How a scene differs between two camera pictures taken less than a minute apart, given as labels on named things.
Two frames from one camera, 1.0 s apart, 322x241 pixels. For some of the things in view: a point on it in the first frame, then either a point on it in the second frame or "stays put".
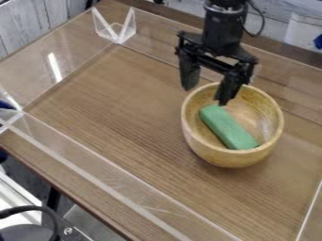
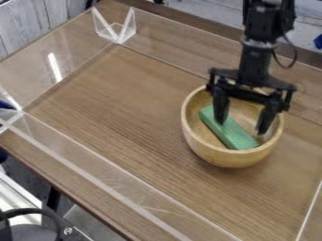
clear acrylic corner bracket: (116, 32) stays put
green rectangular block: (226, 127) stays put
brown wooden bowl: (258, 111) stays put
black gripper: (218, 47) to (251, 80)
